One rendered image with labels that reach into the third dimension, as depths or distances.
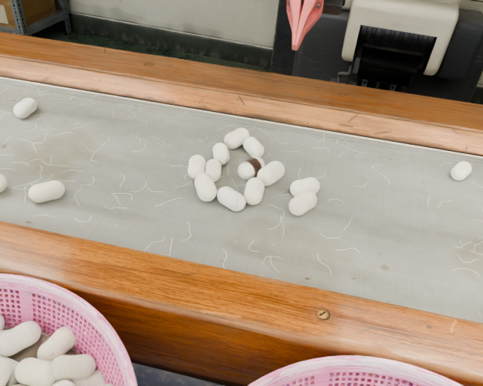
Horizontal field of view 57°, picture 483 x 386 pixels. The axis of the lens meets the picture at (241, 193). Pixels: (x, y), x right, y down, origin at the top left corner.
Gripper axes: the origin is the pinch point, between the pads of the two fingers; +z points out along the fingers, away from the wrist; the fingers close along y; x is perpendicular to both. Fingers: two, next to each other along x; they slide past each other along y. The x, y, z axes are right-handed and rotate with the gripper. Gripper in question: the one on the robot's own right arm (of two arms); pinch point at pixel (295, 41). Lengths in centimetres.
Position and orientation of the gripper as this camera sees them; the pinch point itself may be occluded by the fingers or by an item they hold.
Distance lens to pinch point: 58.6
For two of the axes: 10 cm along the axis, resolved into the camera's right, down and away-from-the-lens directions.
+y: 9.7, 1.9, -1.3
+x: 1.0, 2.0, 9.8
